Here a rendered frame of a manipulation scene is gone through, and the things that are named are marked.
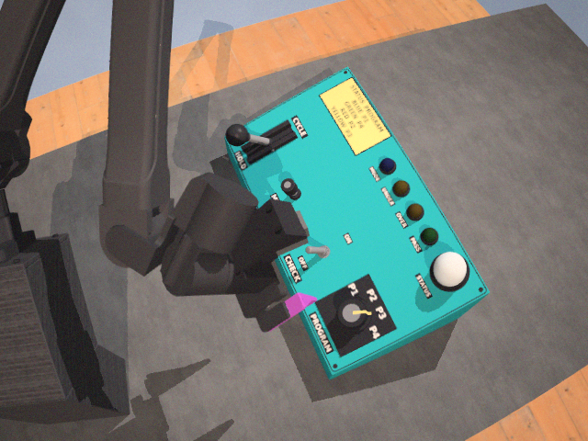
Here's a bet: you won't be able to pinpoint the teal control console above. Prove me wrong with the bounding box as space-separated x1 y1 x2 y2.
224 67 490 377

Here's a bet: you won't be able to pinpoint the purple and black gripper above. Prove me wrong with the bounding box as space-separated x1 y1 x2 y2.
215 254 317 332

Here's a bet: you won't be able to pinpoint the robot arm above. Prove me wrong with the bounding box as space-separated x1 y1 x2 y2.
0 0 310 297

